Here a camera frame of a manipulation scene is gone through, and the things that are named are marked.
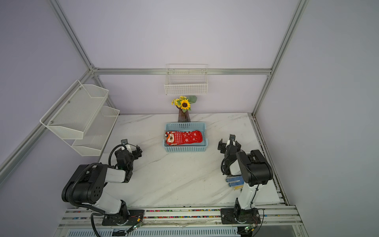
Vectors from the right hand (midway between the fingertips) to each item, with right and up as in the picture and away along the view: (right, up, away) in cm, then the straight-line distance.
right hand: (230, 142), depth 98 cm
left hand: (-66, -4, -4) cm, 67 cm away
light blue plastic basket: (-30, +11, +9) cm, 33 cm away
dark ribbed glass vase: (-32, +17, +6) cm, 37 cm away
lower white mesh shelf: (-88, +3, -5) cm, 88 cm away
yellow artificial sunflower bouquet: (-31, +27, -3) cm, 41 cm away
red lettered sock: (-36, +3, 0) cm, 36 cm away
